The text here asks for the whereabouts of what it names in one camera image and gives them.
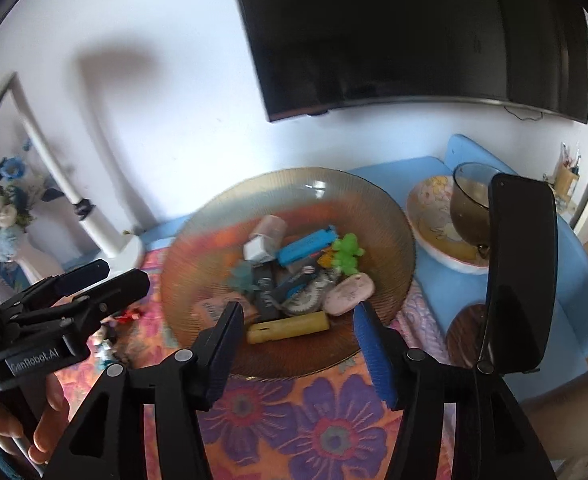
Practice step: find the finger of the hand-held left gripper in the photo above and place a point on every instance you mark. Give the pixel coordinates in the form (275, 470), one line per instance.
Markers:
(118, 290)
(73, 277)

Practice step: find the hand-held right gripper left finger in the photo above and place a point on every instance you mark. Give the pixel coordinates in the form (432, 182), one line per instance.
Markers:
(226, 345)

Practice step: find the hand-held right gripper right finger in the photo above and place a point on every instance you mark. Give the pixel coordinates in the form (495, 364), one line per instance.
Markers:
(374, 355)

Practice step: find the black stick lighter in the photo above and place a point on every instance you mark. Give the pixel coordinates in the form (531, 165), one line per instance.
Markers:
(266, 295)

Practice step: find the beige marker pen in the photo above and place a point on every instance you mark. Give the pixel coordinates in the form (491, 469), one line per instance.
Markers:
(289, 327)

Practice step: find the pink oval eraser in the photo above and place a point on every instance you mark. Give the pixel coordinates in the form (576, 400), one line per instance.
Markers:
(346, 292)

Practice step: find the small teal toy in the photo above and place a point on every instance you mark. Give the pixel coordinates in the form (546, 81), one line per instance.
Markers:
(241, 277)

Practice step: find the dark grey pen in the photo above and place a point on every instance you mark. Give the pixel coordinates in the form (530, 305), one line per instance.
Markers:
(294, 282)

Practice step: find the white charger plug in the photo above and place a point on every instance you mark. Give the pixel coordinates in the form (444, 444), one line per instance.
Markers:
(256, 250)

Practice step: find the green plastic toy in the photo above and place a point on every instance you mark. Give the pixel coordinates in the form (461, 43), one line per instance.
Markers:
(346, 255)

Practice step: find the blue flash drive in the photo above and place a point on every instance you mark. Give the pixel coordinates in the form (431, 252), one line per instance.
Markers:
(304, 247)

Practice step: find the clear tape roll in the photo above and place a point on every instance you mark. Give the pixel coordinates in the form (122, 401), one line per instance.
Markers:
(271, 227)

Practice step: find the amber ribbed glass bowl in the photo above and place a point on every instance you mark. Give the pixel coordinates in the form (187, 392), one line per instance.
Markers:
(284, 185)

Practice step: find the person's left hand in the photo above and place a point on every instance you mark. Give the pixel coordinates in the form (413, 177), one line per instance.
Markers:
(51, 425)

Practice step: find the small red toy figure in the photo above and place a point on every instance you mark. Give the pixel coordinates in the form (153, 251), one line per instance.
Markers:
(128, 316)

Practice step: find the white ribbed vase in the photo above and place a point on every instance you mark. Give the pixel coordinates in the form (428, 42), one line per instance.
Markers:
(23, 260)

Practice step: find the small white teal figure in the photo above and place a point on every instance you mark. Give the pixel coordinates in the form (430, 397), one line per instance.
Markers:
(106, 347)

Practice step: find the floral quilted mat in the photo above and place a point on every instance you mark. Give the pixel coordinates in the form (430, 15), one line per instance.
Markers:
(324, 410)

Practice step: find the round wooden phone stand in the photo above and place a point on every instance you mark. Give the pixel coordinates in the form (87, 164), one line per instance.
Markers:
(466, 332)

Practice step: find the blue white artificial flowers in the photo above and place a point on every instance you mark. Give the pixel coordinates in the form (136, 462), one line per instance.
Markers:
(11, 170)

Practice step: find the white desk lamp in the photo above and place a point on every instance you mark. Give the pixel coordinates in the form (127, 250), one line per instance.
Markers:
(48, 150)

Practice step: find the floral ceramic bowl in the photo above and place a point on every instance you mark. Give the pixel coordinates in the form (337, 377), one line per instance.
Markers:
(434, 220)

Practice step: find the black smartphone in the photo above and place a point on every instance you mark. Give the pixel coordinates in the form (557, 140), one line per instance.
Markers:
(519, 270)

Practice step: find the brown glass cup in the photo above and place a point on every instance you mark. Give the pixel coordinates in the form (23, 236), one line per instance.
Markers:
(469, 215)

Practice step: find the wooden pencil holder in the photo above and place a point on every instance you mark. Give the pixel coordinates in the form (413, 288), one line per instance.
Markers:
(566, 180)

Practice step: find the black television screen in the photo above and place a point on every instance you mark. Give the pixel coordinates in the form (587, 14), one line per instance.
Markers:
(399, 25)

